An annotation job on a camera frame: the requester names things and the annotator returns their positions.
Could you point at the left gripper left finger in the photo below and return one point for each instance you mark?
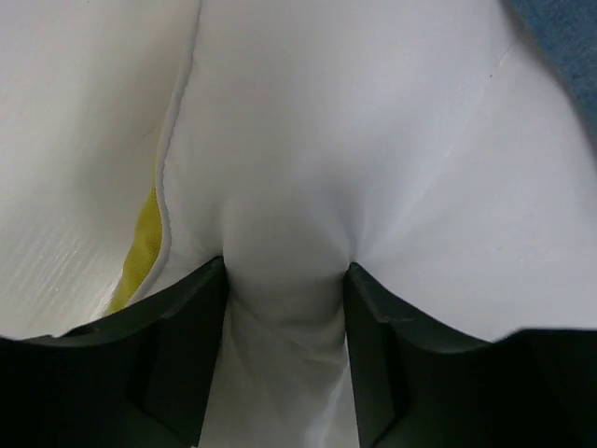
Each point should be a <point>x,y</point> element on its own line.
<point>140,377</point>

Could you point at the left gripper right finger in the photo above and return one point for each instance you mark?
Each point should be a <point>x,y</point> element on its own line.
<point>420,383</point>

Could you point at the white pillow with yellow edge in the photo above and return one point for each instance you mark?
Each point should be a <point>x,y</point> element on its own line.
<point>432,142</point>

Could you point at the blue pillowcase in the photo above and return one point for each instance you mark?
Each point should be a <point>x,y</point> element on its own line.
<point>565,31</point>

